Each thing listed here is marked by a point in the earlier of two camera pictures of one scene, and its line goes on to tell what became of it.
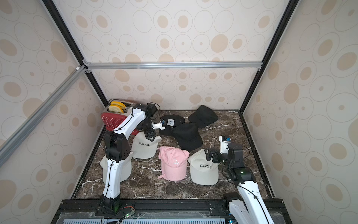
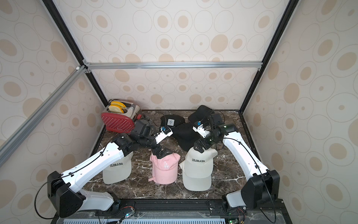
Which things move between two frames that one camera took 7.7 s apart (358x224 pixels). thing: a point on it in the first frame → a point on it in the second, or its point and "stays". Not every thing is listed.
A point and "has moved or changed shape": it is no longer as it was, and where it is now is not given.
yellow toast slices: (117, 106) stays
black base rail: (89, 211) stays
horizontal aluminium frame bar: (173, 65) stays
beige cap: (142, 148) has moved or changed shape
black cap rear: (203, 116) stays
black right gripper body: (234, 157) → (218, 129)
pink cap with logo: (174, 162) has moved or changed shape
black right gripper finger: (215, 154) → (202, 143)
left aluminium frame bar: (11, 141) stays
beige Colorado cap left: (126, 167) stays
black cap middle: (187, 136) stays
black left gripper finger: (150, 134) → (161, 151)
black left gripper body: (147, 124) → (148, 141)
